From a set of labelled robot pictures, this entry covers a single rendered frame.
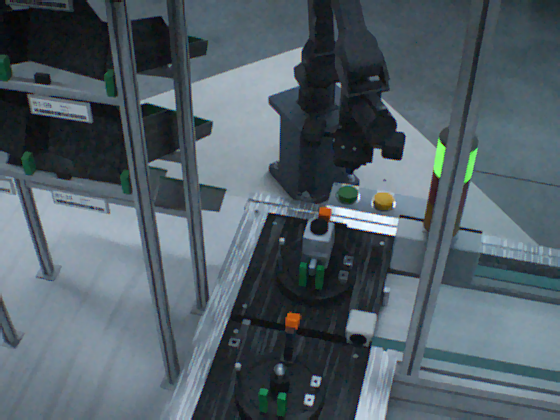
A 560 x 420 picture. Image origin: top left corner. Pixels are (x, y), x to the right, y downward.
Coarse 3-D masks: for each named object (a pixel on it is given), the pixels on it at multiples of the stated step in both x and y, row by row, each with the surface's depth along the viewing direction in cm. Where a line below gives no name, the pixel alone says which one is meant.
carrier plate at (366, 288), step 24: (264, 240) 146; (288, 240) 146; (336, 240) 146; (360, 240) 146; (384, 240) 146; (264, 264) 142; (360, 264) 142; (384, 264) 142; (240, 288) 138; (264, 288) 138; (360, 288) 138; (240, 312) 134; (264, 312) 134; (288, 312) 134; (312, 312) 134; (336, 312) 134; (312, 336) 133; (336, 336) 131
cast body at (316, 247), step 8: (312, 224) 131; (320, 224) 131; (328, 224) 132; (304, 232) 131; (312, 232) 131; (320, 232) 130; (328, 232) 131; (304, 240) 131; (312, 240) 130; (320, 240) 130; (328, 240) 130; (304, 248) 132; (312, 248) 132; (320, 248) 131; (328, 248) 131; (304, 256) 133; (312, 256) 132; (320, 256) 132; (328, 256) 133; (312, 264) 132; (320, 264) 133; (312, 272) 132
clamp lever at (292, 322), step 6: (288, 318) 120; (294, 318) 120; (300, 318) 121; (288, 324) 121; (294, 324) 120; (288, 330) 120; (294, 330) 120; (288, 336) 122; (294, 336) 122; (288, 342) 122; (294, 342) 123; (288, 348) 123; (288, 354) 123
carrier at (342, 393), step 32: (224, 352) 128; (256, 352) 128; (320, 352) 128; (352, 352) 128; (224, 384) 124; (256, 384) 121; (288, 384) 119; (320, 384) 121; (352, 384) 124; (192, 416) 119; (224, 416) 120; (256, 416) 117; (288, 416) 118; (320, 416) 120; (352, 416) 120
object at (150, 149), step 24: (48, 120) 110; (72, 120) 108; (96, 120) 107; (120, 120) 129; (144, 120) 110; (168, 120) 117; (48, 144) 111; (72, 144) 109; (96, 144) 108; (120, 144) 106; (168, 144) 119; (120, 168) 108
